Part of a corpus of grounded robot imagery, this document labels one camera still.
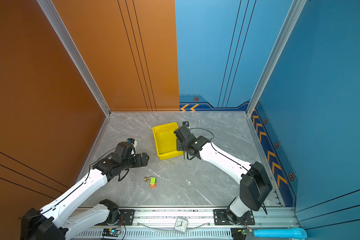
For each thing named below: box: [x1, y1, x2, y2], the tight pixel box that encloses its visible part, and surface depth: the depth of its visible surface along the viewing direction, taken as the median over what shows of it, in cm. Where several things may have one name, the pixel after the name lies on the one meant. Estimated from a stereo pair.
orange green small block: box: [149, 177, 157, 188], surface depth 84 cm
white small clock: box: [174, 217, 189, 234], surface depth 71 cm
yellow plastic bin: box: [151, 122, 184, 161], surface depth 103 cm
